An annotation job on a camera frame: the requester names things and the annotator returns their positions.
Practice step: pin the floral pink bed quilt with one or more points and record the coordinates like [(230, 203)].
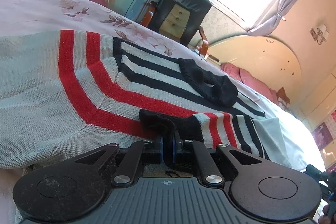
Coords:
[(27, 17)]

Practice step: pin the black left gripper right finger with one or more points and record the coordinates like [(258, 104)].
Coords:
[(230, 185)]

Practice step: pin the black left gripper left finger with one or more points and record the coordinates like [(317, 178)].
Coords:
[(72, 189)]

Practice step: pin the wall lamp sconce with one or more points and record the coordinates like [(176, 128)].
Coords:
[(319, 34)]

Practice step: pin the pink wall poster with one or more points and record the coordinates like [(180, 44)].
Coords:
[(324, 133)]

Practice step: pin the striped knit sweater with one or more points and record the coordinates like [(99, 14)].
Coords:
[(67, 92)]

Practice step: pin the black leather armchair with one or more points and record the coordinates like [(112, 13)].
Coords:
[(178, 20)]

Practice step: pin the cream arched headboard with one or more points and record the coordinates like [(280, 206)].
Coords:
[(266, 59)]

